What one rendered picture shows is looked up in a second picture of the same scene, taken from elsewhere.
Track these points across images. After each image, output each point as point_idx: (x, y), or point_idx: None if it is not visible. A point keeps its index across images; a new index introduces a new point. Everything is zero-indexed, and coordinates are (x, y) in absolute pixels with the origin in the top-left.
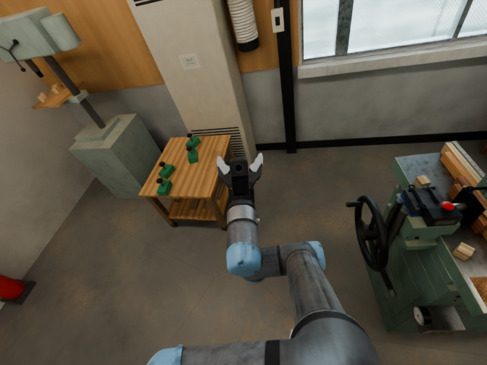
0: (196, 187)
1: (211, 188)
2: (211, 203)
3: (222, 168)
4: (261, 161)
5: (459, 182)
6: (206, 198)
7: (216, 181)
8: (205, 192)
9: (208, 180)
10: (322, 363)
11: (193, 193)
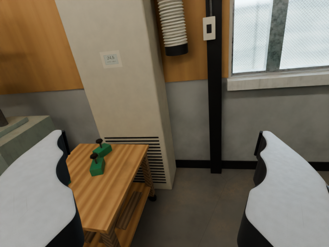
0: (89, 212)
1: (110, 215)
2: (109, 239)
3: (5, 206)
4: (315, 170)
5: None
6: (101, 231)
7: (121, 204)
8: (101, 221)
9: (109, 202)
10: None
11: (82, 222)
